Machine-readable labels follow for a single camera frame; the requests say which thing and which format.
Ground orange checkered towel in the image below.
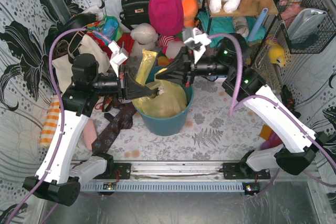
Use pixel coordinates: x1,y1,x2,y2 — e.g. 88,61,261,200
39,95,60,148

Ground black leather handbag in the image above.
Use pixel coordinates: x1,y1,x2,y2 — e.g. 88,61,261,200
119,0,150,30

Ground colourful printed bag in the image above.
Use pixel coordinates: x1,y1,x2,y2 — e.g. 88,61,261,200
87,15,123,41

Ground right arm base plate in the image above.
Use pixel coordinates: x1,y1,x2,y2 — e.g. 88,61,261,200
221,162,271,180

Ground red striped sock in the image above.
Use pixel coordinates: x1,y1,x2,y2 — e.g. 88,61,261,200
259,125,283,150

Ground crumpled paper trash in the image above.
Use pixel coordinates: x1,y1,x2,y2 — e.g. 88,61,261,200
157,86,169,96

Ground black wire basket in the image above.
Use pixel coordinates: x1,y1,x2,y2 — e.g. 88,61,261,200
275,0,335,54

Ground white plush bear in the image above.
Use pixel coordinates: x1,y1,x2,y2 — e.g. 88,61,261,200
130,23,159,57

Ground cream canvas tote bag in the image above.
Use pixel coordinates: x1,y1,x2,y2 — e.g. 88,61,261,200
52,35,110,93

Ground orange plush toy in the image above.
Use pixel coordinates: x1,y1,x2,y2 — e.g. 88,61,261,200
181,0,198,28

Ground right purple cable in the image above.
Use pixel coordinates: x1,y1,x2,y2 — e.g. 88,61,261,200
207,34,336,196

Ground blue mop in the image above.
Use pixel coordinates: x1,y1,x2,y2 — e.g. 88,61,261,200
247,7,268,42

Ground dark patterned necktie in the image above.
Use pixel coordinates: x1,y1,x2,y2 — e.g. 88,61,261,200
91,98,136,155

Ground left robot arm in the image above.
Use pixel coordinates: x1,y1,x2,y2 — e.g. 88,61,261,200
23,52,153,206

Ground magenta fabric bag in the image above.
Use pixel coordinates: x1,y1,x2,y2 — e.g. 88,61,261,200
149,0,183,36

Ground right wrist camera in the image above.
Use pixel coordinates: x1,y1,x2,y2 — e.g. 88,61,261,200
182,27,211,63

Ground teal trash bin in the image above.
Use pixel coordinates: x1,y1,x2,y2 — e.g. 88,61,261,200
137,67,194,136

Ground pink head plush doll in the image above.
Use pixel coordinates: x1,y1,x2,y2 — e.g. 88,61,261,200
159,36,184,59

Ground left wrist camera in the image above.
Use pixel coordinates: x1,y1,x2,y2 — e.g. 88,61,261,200
108,40,129,77

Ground teal cloth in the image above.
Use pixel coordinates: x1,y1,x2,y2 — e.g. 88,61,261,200
197,12,266,40

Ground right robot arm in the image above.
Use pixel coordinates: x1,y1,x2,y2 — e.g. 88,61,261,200
155,29,335,178

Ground red cloth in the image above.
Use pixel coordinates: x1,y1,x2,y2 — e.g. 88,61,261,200
89,33,135,53

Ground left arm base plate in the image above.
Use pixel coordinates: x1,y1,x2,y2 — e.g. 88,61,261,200
96,163,131,180

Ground silver foil pouch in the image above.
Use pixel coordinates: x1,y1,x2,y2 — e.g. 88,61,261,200
287,8,328,40

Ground yellow trash bag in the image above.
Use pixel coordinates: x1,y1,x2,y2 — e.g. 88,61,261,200
132,49,187,119

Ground pink sponge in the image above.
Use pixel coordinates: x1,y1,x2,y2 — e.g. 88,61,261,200
82,119,97,151

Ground yellow plush duck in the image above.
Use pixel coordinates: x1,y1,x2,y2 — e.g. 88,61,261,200
266,37,285,67

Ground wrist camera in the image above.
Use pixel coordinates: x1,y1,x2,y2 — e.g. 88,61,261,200
182,27,211,63
108,40,129,77

